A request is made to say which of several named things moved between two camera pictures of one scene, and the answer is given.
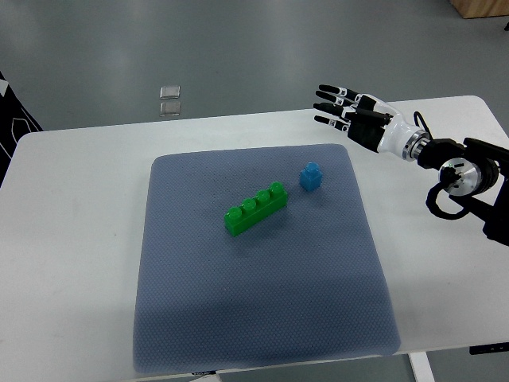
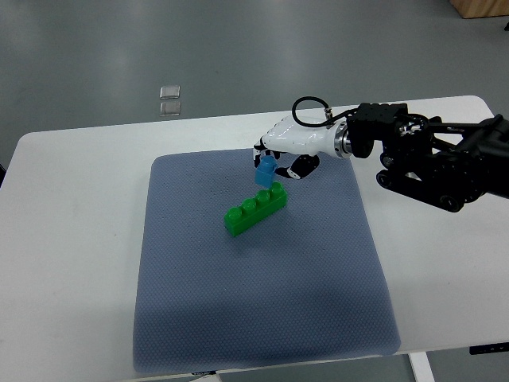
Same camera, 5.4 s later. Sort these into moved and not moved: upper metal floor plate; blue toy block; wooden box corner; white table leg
Moved: blue toy block
Not moved: wooden box corner; upper metal floor plate; white table leg
